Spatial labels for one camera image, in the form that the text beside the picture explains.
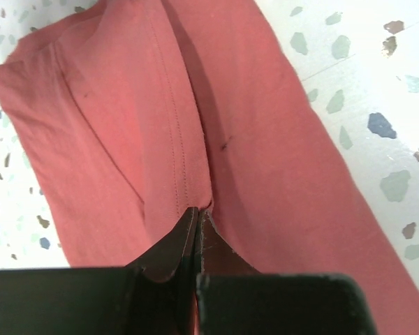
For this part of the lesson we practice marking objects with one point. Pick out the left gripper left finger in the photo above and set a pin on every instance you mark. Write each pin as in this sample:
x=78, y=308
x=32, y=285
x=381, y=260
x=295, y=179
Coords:
x=151, y=295

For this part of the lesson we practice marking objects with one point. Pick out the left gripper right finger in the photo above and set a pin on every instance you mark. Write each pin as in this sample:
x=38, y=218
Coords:
x=235, y=298

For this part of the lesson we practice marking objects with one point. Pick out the pink t shirt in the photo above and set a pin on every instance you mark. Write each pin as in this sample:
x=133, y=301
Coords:
x=132, y=111

